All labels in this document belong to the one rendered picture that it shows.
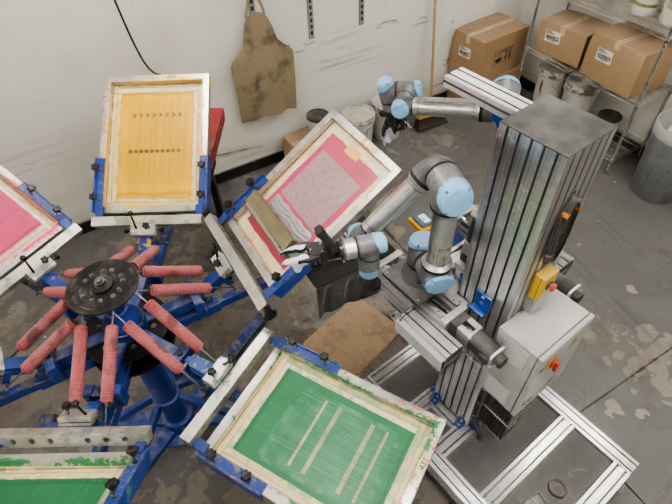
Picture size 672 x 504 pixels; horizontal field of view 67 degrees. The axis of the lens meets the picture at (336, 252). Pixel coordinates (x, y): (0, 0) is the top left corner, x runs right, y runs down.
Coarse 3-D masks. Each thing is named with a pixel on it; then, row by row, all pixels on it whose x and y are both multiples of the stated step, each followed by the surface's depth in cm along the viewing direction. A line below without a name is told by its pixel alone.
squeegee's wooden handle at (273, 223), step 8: (256, 192) 245; (248, 200) 247; (256, 200) 243; (264, 200) 242; (256, 208) 242; (264, 208) 239; (264, 216) 237; (272, 216) 234; (272, 224) 232; (280, 224) 229; (272, 232) 231; (280, 232) 228; (288, 232) 227; (280, 240) 227; (288, 240) 224; (280, 248) 225
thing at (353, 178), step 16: (352, 160) 237; (336, 176) 238; (352, 176) 233; (368, 176) 229; (320, 192) 239; (336, 192) 234; (352, 192) 230; (304, 208) 240; (320, 208) 236; (336, 208) 231; (304, 224) 237; (320, 224) 232
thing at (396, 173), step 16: (336, 112) 249; (320, 128) 251; (352, 128) 240; (304, 144) 252; (368, 144) 231; (288, 160) 253; (384, 160) 223; (272, 176) 254; (400, 176) 219; (384, 192) 220; (368, 208) 222; (336, 224) 223; (352, 224) 223; (240, 240) 248; (320, 240) 224; (256, 256) 239
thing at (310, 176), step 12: (324, 144) 250; (336, 144) 246; (312, 156) 251; (324, 156) 247; (336, 156) 243; (348, 156) 239; (300, 168) 252; (312, 168) 248; (324, 168) 244; (336, 168) 240; (288, 180) 253; (300, 180) 249; (312, 180) 245; (324, 180) 241; (276, 192) 254; (288, 192) 250; (300, 192) 246; (312, 192) 242; (288, 204) 247; (300, 204) 243; (264, 240) 245
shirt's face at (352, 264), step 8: (392, 248) 269; (344, 264) 262; (352, 264) 262; (312, 272) 259; (328, 272) 259; (336, 272) 258; (344, 272) 258; (312, 280) 255; (320, 280) 255; (328, 280) 255
